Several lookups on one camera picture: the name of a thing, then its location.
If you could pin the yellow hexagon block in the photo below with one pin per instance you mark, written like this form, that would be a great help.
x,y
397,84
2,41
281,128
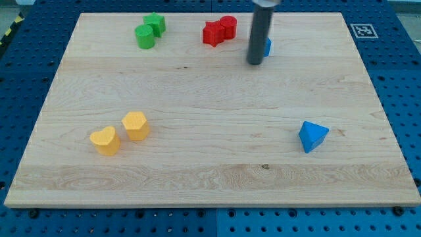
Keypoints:
x,y
136,125

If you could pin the wooden board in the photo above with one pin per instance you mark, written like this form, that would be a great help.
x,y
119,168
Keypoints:
x,y
223,133

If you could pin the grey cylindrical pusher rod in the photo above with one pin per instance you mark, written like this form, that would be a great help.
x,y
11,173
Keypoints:
x,y
260,26

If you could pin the silver rod mount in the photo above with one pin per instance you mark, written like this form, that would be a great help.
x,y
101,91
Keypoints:
x,y
267,3

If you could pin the red cylinder block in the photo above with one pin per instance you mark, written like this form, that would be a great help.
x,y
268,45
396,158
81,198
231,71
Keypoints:
x,y
229,23

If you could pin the yellow heart block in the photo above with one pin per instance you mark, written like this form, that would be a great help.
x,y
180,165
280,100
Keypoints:
x,y
106,141

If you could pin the green star block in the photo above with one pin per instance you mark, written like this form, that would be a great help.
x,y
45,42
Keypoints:
x,y
157,22

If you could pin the white fiducial marker tag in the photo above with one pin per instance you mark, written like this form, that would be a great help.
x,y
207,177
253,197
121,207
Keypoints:
x,y
364,31

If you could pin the red star block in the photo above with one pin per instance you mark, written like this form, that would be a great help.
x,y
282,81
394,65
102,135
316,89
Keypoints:
x,y
213,33

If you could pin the blue block behind rod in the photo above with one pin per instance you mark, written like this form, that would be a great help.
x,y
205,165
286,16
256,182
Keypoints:
x,y
267,51

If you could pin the green cylinder block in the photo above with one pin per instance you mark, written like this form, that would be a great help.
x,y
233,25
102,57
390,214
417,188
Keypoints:
x,y
144,36

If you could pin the blue triangular block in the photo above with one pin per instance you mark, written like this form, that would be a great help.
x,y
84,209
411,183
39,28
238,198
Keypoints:
x,y
312,135

